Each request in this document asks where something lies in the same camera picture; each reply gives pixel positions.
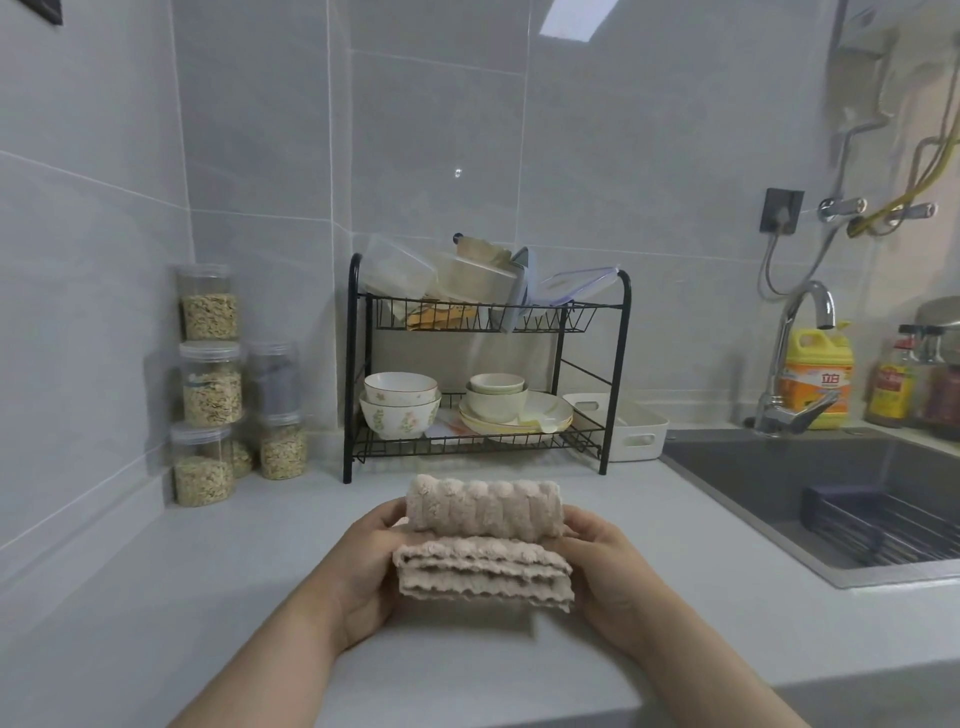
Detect clear plastic food container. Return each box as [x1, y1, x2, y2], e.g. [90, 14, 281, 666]
[358, 232, 438, 298]

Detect tan lid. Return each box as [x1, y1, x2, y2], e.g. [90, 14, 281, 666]
[453, 236, 513, 268]

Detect chrome faucet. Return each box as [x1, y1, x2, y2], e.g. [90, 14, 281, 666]
[749, 281, 840, 436]

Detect large clear food container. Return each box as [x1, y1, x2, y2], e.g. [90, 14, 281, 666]
[431, 251, 523, 303]

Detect blue rimmed container lid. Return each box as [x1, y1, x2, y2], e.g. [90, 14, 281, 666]
[536, 266, 622, 307]

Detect black wall socket with plug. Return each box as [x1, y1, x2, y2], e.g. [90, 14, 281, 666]
[758, 187, 806, 234]

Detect beige checked towel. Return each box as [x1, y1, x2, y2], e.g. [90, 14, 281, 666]
[392, 473, 577, 615]

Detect grey plastic lid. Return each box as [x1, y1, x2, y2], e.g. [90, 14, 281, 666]
[502, 247, 540, 334]

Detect metal water pipe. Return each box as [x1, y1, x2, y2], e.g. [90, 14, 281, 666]
[828, 44, 898, 204]
[907, 52, 960, 208]

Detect short clear plastic jar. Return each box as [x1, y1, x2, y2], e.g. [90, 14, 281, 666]
[170, 423, 255, 509]

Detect person's left hand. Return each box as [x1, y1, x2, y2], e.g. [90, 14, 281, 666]
[322, 498, 412, 654]

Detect small clear jar of oats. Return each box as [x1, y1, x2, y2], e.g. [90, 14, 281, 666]
[256, 412, 309, 481]

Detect person's left forearm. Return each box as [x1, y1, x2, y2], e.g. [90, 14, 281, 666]
[168, 592, 354, 728]

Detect yellow label sauce bottle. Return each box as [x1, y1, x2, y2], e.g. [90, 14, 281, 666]
[863, 324, 920, 429]

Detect steel pot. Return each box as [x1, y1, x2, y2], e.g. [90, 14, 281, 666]
[914, 296, 960, 335]

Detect small bowls on plates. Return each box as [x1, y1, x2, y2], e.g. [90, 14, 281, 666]
[457, 412, 575, 438]

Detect grey power cable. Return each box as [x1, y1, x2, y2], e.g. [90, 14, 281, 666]
[757, 228, 841, 303]

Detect blue sink drain rack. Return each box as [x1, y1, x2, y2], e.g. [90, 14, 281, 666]
[800, 483, 960, 568]

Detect group of condiment bottles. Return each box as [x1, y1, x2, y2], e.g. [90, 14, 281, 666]
[922, 359, 960, 442]

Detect yellow gas hose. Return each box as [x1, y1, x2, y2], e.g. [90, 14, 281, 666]
[847, 97, 960, 239]

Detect person's right hand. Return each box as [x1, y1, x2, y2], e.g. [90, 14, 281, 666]
[560, 504, 661, 661]

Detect clear jar grey contents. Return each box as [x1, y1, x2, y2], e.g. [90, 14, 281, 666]
[245, 341, 300, 418]

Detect narrow black switch panel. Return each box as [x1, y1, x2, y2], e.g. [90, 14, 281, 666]
[14, 0, 65, 28]

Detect small white bowl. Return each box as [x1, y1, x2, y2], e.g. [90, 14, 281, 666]
[464, 383, 530, 423]
[467, 372, 526, 397]

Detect yellow dish cloth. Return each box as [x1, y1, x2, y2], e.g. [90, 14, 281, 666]
[404, 302, 478, 331]

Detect person's right forearm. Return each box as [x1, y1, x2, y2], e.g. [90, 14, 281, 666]
[629, 622, 811, 728]

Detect white plastic basket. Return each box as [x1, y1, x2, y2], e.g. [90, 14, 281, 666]
[562, 393, 670, 463]

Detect black wire dish rack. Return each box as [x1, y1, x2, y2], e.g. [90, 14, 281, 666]
[343, 252, 633, 485]

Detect grey kitchen sink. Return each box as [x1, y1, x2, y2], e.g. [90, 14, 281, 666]
[659, 427, 960, 590]

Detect yellow detergent bottle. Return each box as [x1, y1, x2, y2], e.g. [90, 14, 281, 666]
[779, 322, 856, 431]

